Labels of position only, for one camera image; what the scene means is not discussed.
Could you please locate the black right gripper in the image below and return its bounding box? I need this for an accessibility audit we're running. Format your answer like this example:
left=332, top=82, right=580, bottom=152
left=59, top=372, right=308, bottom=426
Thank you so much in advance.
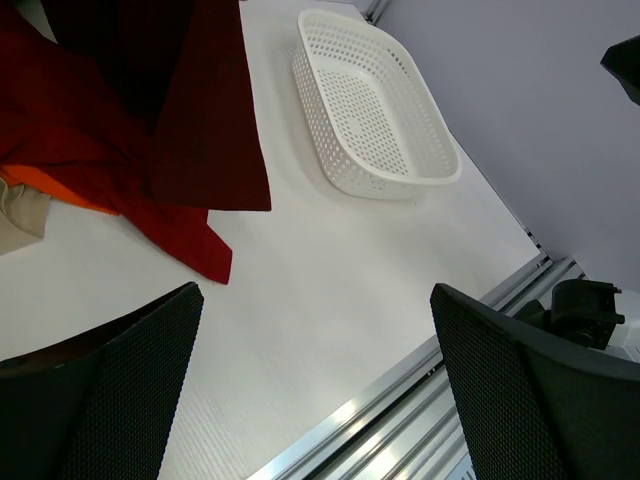
left=600, top=35, right=640, bottom=104

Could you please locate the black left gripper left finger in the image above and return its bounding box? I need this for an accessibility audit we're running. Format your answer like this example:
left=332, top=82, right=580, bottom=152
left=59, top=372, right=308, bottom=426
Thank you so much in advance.
left=1, top=282, right=204, bottom=479

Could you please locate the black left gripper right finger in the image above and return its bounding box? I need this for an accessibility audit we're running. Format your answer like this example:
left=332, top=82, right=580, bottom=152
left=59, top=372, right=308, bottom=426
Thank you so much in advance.
left=430, top=283, right=639, bottom=479

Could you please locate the dark maroon t shirt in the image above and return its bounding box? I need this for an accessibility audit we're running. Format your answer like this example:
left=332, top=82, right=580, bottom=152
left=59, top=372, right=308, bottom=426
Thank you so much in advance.
left=42, top=1, right=271, bottom=211

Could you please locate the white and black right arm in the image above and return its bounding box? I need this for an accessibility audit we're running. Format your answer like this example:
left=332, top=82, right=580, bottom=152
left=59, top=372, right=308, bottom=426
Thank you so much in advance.
left=514, top=36, right=639, bottom=363

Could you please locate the beige t shirt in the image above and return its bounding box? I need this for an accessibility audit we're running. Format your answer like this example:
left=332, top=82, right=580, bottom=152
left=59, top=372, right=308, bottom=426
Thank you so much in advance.
left=0, top=179, right=50, bottom=255

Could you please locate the orange t shirt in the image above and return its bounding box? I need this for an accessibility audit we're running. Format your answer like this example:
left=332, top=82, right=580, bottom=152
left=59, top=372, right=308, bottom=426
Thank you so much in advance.
left=1, top=164, right=120, bottom=216

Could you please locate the red t shirt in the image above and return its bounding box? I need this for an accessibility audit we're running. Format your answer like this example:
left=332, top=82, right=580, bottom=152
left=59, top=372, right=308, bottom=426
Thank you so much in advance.
left=1, top=1, right=232, bottom=284

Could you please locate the white perforated plastic basket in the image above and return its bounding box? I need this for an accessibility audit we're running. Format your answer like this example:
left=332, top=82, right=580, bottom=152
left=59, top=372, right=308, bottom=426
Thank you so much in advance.
left=292, top=9, right=462, bottom=200

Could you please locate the aluminium table edge rail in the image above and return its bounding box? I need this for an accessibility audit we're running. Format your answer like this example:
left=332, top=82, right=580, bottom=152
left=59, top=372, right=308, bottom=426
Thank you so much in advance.
left=253, top=254, right=585, bottom=479

